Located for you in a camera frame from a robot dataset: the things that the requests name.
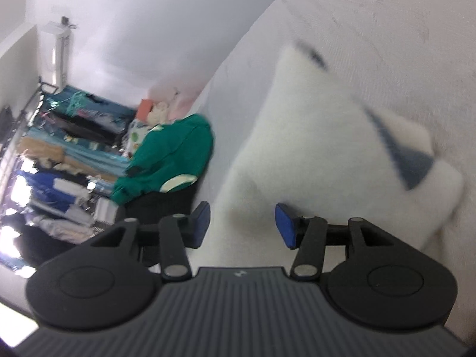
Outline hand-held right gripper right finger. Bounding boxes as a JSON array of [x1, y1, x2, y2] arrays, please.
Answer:
[[275, 203, 387, 280]]

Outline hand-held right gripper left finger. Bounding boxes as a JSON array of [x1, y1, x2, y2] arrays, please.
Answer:
[[91, 201, 211, 282]]

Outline white navy striped sweater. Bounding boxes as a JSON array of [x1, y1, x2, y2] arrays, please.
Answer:
[[214, 43, 465, 268]]

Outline rack of hanging clothes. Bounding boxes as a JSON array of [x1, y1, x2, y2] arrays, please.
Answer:
[[0, 78, 140, 270]]

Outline black garment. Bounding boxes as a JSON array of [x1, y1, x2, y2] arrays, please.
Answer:
[[121, 182, 199, 268]]

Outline green garment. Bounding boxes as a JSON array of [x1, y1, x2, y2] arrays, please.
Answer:
[[112, 113, 215, 206]]

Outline dotted white cloth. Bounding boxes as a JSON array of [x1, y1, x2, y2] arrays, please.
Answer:
[[124, 118, 153, 159]]

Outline orange box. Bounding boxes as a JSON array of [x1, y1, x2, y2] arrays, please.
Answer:
[[137, 98, 155, 120]]

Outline white bed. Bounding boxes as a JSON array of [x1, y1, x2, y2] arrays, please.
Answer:
[[149, 0, 476, 346]]

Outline white standing air conditioner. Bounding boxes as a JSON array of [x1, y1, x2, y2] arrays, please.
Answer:
[[39, 15, 72, 87]]

